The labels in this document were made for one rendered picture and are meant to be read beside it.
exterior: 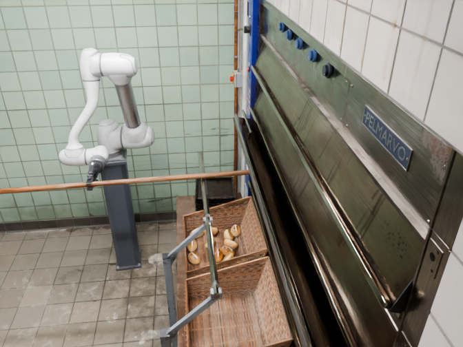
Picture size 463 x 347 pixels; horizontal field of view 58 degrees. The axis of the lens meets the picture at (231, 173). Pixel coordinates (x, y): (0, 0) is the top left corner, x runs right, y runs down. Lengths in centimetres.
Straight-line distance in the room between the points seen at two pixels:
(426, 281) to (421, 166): 22
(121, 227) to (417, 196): 270
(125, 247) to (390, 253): 270
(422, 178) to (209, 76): 270
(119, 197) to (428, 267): 259
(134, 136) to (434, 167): 229
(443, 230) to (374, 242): 27
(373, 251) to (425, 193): 24
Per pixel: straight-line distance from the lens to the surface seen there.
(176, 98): 349
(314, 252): 146
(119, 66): 253
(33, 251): 406
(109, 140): 298
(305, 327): 128
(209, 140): 365
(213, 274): 179
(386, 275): 102
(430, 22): 86
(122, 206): 324
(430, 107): 84
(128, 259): 356
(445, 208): 82
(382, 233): 105
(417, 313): 97
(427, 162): 88
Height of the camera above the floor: 242
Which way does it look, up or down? 31 degrees down
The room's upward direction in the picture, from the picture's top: straight up
